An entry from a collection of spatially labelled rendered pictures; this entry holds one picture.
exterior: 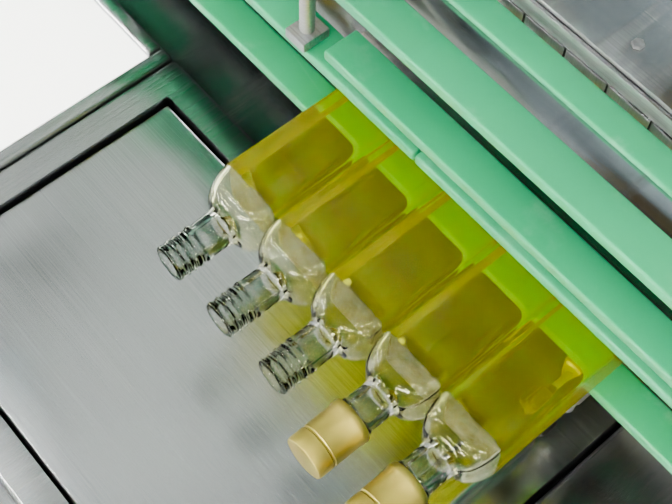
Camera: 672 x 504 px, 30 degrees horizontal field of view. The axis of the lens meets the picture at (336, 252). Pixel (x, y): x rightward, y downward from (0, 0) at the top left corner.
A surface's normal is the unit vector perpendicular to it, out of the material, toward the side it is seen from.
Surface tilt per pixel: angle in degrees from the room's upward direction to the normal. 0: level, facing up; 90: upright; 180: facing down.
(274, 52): 90
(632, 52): 90
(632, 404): 90
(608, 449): 90
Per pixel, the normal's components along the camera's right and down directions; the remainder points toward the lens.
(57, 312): 0.03, -0.48
